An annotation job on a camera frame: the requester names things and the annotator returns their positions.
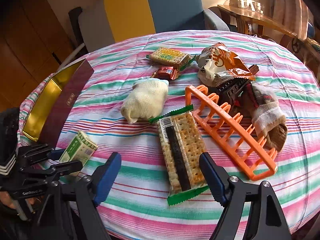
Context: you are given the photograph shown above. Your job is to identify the green white small carton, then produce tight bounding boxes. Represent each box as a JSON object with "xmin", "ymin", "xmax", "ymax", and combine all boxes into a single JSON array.
[{"xmin": 59, "ymin": 131, "xmax": 98, "ymax": 167}]

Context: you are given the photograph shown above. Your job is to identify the orange plastic rack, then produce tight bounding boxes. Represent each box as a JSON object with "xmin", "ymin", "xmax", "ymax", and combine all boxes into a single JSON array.
[{"xmin": 185, "ymin": 85, "xmax": 278, "ymax": 181}]

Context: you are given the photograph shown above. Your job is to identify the cracker pack barcode side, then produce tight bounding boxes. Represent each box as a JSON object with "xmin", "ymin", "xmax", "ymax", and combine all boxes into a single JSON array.
[{"xmin": 149, "ymin": 105, "xmax": 208, "ymax": 206}]

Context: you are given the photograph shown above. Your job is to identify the brown white striped sock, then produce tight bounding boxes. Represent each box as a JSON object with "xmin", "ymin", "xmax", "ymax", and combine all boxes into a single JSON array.
[{"xmin": 251, "ymin": 84, "xmax": 287, "ymax": 152}]

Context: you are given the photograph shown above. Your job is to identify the black toy brick block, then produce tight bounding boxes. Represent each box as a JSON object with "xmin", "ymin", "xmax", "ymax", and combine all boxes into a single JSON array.
[{"xmin": 205, "ymin": 64, "xmax": 259, "ymax": 107}]

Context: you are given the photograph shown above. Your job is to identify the cream knitted sock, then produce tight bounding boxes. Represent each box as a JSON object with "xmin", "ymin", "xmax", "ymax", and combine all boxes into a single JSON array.
[{"xmin": 120, "ymin": 78, "xmax": 169, "ymax": 124}]

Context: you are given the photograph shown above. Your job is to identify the orange chip bag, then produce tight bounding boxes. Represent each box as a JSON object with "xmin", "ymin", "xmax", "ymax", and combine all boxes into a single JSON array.
[{"xmin": 195, "ymin": 42, "xmax": 259, "ymax": 87}]

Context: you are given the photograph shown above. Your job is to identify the small red snack packet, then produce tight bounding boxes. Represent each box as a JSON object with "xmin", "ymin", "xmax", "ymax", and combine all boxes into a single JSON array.
[{"xmin": 151, "ymin": 66, "xmax": 180, "ymax": 81}]

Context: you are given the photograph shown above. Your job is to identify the green yellow cracker pack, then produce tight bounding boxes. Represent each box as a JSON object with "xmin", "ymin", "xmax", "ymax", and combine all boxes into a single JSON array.
[{"xmin": 146, "ymin": 47, "xmax": 196, "ymax": 72}]

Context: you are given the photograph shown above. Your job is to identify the left hand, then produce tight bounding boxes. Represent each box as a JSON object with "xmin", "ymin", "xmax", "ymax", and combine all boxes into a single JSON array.
[{"xmin": 0, "ymin": 191, "xmax": 36, "ymax": 210}]

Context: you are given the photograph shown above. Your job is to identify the maroon gold gift box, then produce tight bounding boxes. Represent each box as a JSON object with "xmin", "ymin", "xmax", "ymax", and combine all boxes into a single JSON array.
[{"xmin": 22, "ymin": 59, "xmax": 94, "ymax": 147}]

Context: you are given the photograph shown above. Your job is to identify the black striped sleeve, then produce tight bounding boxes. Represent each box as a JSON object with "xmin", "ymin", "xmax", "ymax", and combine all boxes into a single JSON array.
[{"xmin": 0, "ymin": 107, "xmax": 20, "ymax": 187}]

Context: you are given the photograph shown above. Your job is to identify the striped tablecloth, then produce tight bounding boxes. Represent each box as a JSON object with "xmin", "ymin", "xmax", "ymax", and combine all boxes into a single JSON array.
[{"xmin": 54, "ymin": 30, "xmax": 319, "ymax": 239}]

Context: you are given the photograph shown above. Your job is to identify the wooden cabinet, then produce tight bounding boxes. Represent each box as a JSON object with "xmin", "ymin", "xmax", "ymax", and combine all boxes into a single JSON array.
[{"xmin": 1, "ymin": 0, "xmax": 74, "ymax": 111}]

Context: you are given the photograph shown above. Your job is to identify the wooden side table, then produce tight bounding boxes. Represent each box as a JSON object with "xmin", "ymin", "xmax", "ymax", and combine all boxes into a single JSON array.
[{"xmin": 216, "ymin": 5, "xmax": 319, "ymax": 81}]

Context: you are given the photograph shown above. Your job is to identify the grey yellow blue chair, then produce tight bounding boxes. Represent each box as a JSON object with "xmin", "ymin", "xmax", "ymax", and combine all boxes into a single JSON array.
[{"xmin": 68, "ymin": 0, "xmax": 229, "ymax": 52}]

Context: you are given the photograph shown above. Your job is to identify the glass cups on tray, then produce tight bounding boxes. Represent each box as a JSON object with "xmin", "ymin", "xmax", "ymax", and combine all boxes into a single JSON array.
[{"xmin": 224, "ymin": 0, "xmax": 264, "ymax": 15}]

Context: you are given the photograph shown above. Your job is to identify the beige curtain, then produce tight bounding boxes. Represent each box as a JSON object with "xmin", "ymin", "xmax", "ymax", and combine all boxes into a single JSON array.
[{"xmin": 273, "ymin": 0, "xmax": 309, "ymax": 40}]

